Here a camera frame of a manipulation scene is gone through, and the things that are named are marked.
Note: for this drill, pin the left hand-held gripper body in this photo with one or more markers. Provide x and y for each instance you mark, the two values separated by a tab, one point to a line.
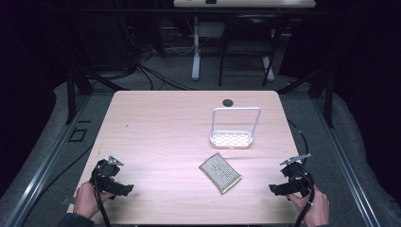
105	171

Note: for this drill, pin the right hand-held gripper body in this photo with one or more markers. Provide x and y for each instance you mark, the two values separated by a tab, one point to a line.
298	176

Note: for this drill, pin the yellow-green mesh sponge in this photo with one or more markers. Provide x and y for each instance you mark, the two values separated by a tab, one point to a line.
220	172

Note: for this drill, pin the white sponge holder rack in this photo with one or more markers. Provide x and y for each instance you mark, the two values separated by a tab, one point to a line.
231	140

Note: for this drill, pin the person's left hand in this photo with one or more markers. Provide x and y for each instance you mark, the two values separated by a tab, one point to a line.
85	200

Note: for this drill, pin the person's right hand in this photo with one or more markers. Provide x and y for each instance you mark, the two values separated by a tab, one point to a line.
315	208

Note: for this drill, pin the black round table grommet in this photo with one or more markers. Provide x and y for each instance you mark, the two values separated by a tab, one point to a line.
227	102

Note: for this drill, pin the black chair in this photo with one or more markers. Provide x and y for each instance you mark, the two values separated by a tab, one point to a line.
249	38

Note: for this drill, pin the white background desk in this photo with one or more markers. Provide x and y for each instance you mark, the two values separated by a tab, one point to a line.
244	3

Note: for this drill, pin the aluminium floor rail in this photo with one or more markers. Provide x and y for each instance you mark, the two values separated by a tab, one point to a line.
47	160
346	164

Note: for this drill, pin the black metal frame strut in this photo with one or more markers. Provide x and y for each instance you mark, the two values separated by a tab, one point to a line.
75	91
327	94

